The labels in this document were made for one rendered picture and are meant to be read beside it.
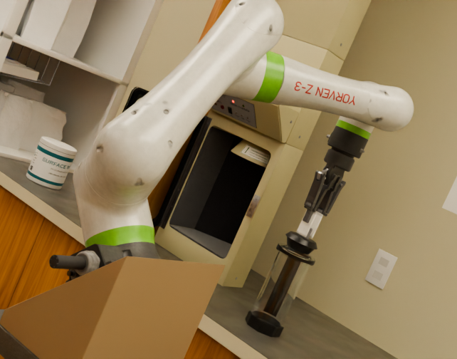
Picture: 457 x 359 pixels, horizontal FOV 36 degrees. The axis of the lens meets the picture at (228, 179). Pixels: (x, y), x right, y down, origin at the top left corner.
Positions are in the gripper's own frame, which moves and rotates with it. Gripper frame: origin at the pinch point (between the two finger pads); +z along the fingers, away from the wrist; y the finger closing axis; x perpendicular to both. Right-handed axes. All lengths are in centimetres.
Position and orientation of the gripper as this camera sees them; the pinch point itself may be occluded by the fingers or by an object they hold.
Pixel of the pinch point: (310, 224)
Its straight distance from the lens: 186.1
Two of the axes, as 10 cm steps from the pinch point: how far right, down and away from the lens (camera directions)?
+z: -4.1, 9.1, 0.9
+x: 7.1, 3.8, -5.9
